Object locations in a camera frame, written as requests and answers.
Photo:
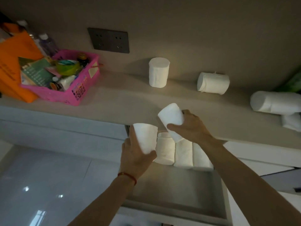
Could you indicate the person's right hand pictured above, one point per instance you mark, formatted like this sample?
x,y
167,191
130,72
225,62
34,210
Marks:
x,y
194,130

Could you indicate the person's left hand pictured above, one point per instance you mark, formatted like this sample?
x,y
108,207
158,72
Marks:
x,y
131,162

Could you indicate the person's right thumb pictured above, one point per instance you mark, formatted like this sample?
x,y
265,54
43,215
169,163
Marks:
x,y
176,128

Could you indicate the person's left thumb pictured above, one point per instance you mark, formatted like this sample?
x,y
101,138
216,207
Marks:
x,y
149,155

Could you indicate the person's left forearm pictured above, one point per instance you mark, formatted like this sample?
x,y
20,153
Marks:
x,y
105,202

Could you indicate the person's right forearm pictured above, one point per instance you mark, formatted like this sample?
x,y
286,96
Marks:
x,y
247,183

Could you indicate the open white drawer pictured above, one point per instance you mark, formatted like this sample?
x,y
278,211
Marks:
x,y
178,190

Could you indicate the pink plastic basket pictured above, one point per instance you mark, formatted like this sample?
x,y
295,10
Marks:
x,y
70,95

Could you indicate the long white toilet paper roll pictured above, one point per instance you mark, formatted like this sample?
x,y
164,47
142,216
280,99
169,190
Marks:
x,y
275,102

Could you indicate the white tube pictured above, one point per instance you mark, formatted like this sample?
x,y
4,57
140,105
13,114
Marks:
x,y
67,81

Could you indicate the dark bottle with gold cap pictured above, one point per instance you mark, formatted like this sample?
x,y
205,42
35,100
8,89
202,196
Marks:
x,y
83,59

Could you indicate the small round jar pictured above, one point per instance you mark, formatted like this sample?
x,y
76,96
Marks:
x,y
55,86

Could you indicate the green round container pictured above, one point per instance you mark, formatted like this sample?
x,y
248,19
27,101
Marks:
x,y
68,67

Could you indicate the green plastic package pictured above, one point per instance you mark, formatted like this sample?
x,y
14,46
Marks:
x,y
291,84

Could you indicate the green printed booklet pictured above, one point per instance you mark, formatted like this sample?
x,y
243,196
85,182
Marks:
x,y
36,72

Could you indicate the clear plastic bottle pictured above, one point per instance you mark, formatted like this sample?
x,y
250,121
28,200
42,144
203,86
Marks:
x,y
49,44

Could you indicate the orange paper bag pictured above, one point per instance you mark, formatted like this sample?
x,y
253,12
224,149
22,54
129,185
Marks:
x,y
14,63

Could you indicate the dark wall socket plate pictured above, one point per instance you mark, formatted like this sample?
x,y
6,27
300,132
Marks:
x,y
108,40

